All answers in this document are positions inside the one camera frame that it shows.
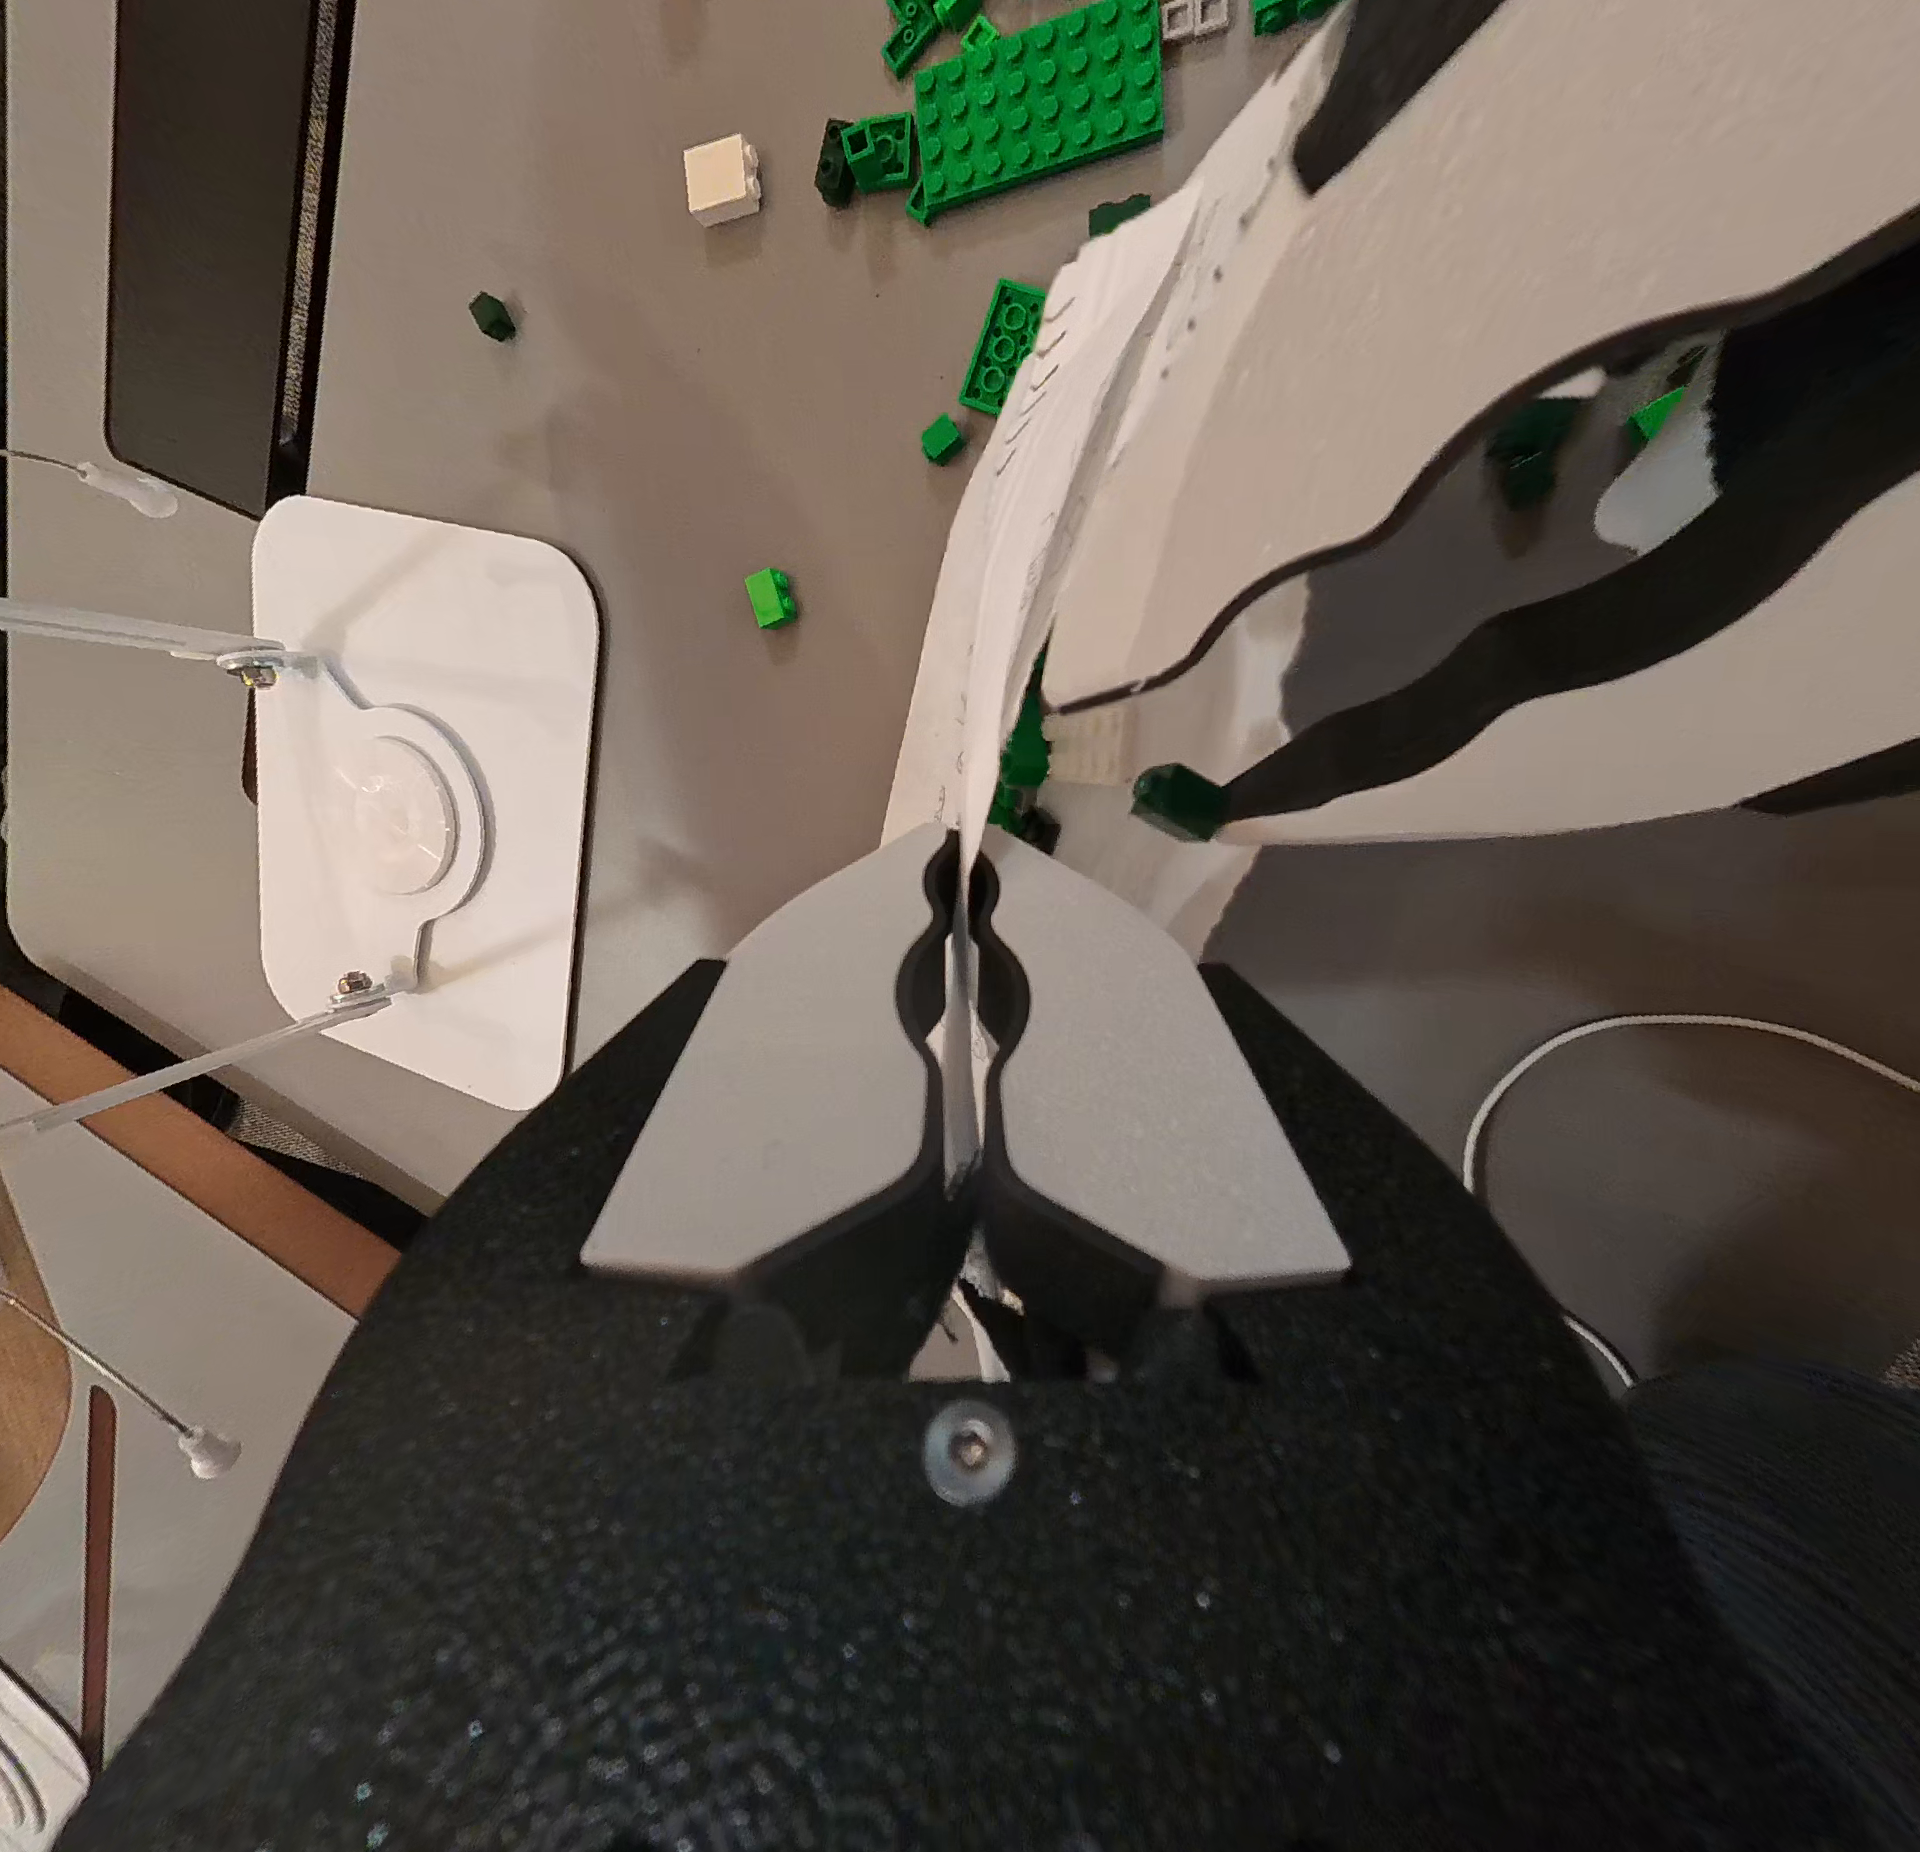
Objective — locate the person's torso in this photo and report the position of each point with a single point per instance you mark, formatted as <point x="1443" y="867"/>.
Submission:
<point x="1799" y="1582"/>

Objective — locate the dark green two-stud brick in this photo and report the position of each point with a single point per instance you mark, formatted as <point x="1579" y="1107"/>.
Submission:
<point x="835" y="163"/>

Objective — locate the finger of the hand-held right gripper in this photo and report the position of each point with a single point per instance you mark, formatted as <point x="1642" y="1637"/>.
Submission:
<point x="1724" y="682"/>
<point x="1501" y="233"/>

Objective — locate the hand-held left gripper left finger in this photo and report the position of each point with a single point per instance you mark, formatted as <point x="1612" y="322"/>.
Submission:
<point x="782" y="1117"/>

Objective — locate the dark green small brick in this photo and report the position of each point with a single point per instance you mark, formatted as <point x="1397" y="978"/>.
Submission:
<point x="493" y="316"/>

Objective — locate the white printed paper bag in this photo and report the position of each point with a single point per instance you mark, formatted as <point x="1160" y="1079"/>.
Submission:
<point x="1022" y="504"/>

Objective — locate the green rectangular plate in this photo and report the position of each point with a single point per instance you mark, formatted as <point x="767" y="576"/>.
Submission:
<point x="1008" y="345"/>

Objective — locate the green studded plate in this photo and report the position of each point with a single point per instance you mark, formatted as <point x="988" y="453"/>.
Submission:
<point x="1034" y="105"/>

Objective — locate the white desk with wooden edge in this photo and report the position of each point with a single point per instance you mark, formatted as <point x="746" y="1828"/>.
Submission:
<point x="180" y="1281"/>

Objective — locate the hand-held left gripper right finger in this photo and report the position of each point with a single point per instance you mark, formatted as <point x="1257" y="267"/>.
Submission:
<point x="1172" y="1117"/>

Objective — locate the grey desk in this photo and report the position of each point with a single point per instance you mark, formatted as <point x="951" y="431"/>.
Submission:
<point x="675" y="412"/>

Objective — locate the black tablet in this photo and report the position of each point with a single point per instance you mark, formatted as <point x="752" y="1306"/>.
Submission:
<point x="211" y="156"/>

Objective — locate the green bracket piece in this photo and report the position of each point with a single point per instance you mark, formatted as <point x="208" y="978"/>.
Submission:
<point x="883" y="152"/>

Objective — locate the white brick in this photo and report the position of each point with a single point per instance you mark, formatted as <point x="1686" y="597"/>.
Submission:
<point x="720" y="179"/>
<point x="1649" y="504"/>

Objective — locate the white plate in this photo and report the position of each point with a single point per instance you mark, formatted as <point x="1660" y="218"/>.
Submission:
<point x="1097" y="742"/>

